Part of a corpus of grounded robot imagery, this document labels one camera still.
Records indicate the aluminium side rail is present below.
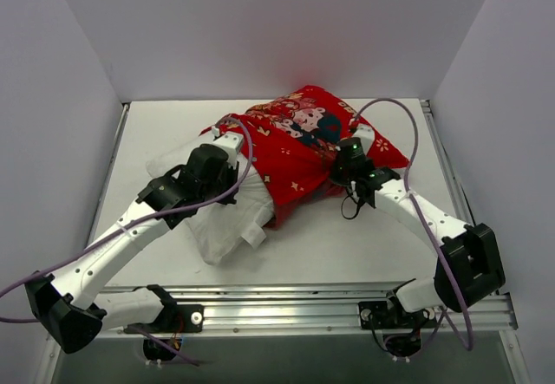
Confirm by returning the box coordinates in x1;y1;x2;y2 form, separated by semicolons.
69;102;130;258
419;100;476;225

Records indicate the red printed pillowcase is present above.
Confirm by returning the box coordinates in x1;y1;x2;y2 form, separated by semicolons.
199;84;411;230

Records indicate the aluminium side rail right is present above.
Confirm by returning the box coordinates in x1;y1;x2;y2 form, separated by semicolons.
419;100;476;225

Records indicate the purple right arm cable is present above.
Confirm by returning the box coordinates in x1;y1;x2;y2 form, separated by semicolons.
349;97;474;351

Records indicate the aluminium front mounting rail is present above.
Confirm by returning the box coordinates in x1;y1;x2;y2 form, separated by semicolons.
99;280;519;337

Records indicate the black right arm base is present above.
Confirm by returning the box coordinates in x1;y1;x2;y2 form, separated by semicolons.
357;298;437;330

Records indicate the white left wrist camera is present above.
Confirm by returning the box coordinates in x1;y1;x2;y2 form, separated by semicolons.
211;126;245;166

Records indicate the white pillow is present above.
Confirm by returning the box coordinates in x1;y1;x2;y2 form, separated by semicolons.
146;133;274;265

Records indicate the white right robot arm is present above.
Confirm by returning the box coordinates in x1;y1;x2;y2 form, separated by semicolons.
330;137;506;326

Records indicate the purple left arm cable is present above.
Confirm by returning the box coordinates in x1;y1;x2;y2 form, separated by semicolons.
0;114;255;324

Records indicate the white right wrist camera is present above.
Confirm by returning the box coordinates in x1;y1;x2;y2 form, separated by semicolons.
353;124;375;154

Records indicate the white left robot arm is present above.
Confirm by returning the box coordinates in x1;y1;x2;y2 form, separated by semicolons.
24;135;243;354

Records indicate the aluminium side rail left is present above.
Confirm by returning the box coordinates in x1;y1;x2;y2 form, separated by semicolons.
69;102;130;258

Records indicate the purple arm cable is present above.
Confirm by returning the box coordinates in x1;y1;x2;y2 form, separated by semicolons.
349;97;474;351
0;114;255;324

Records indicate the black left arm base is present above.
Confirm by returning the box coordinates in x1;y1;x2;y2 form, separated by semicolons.
164;303;205;334

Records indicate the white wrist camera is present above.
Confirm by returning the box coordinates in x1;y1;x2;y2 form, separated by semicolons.
211;126;245;166
353;124;375;154

